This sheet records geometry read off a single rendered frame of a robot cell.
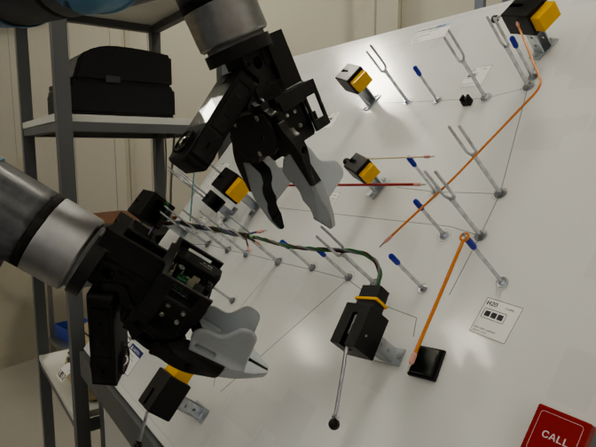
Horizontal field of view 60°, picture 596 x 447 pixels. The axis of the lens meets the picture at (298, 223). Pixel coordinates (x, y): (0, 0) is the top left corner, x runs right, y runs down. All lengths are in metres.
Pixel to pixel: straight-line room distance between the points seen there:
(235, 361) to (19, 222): 0.23
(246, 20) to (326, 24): 3.23
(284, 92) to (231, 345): 0.26
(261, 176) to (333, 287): 0.32
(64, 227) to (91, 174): 5.17
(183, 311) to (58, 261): 0.12
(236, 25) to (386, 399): 0.47
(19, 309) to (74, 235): 3.36
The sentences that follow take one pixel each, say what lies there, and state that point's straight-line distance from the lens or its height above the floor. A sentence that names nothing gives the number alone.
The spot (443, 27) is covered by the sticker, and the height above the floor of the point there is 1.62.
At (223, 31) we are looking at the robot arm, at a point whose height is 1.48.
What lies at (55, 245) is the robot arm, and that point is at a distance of 0.49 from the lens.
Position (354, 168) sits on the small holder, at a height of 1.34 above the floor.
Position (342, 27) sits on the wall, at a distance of 3.68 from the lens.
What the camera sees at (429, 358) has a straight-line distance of 0.67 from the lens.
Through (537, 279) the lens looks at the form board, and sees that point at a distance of 0.68.
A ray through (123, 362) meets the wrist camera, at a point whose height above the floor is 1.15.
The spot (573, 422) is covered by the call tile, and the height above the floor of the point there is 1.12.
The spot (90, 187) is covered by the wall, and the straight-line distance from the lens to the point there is 5.69.
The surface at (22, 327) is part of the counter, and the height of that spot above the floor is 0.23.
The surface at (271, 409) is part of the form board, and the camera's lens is 0.81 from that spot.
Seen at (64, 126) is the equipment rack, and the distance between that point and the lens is 1.42.
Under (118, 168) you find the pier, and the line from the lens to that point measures 5.14.
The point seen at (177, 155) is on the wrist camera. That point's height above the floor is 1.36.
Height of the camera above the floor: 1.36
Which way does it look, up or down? 8 degrees down
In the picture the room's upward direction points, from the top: straight up
